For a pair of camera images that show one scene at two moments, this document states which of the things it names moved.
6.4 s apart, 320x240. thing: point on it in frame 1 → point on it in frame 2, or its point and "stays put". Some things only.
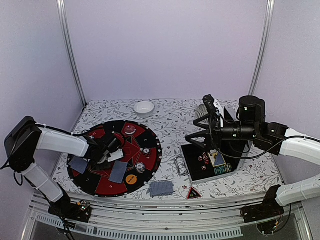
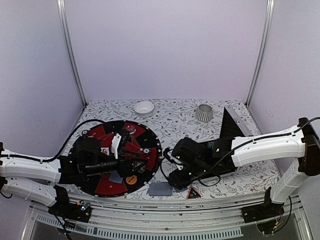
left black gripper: (101, 167) → (127, 170)
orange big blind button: (131, 179) stays put
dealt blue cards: (158, 188) stays put
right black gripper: (214, 129) → (179, 182)
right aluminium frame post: (264, 47) stays put
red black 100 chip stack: (146, 151) stays put
